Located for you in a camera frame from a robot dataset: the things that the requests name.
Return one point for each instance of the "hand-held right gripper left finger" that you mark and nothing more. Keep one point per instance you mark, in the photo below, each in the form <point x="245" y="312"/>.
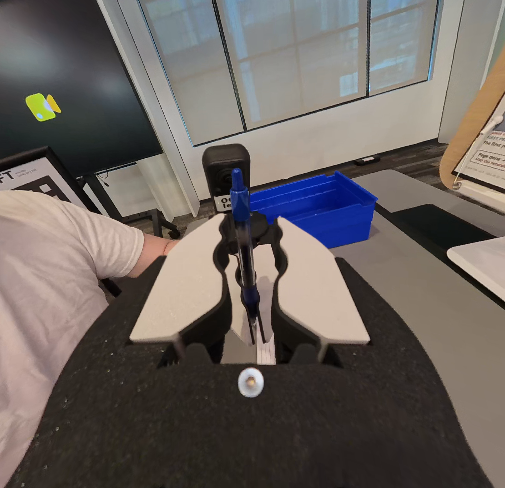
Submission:
<point x="181" y="290"/>

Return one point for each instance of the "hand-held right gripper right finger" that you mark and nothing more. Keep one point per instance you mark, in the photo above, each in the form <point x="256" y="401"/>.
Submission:
<point x="319" y="294"/>

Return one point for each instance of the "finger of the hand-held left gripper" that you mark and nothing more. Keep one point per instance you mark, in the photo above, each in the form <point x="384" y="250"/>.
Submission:
<point x="236" y="318"/>
<point x="266" y="290"/>

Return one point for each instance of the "blue retractable pen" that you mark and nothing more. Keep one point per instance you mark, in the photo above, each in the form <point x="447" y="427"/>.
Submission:
<point x="239" y="204"/>

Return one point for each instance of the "white lined notepad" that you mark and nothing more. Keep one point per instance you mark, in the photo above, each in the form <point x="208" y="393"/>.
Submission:
<point x="266" y="356"/>

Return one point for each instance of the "blue plastic bin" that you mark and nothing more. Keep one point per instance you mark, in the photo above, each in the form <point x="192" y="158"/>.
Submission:
<point x="315" y="215"/>

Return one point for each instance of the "black metal monitor stand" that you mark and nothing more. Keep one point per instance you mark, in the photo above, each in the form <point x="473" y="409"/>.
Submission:
<point x="102" y="204"/>

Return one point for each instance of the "person's light shirt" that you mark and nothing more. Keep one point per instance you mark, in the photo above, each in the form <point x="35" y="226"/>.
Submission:
<point x="47" y="279"/>

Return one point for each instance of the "glass window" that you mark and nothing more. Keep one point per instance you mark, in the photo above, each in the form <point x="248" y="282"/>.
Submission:
<point x="296" y="42"/>

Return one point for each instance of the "white paper with black squares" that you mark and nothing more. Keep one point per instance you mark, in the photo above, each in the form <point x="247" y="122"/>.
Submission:
<point x="31" y="176"/>

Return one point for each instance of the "dark computer monitor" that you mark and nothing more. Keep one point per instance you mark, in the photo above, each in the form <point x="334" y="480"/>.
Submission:
<point x="79" y="42"/>

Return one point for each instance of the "instruction sheet on wooden stand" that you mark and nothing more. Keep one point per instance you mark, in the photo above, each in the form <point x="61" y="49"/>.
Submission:
<point x="465" y="140"/>

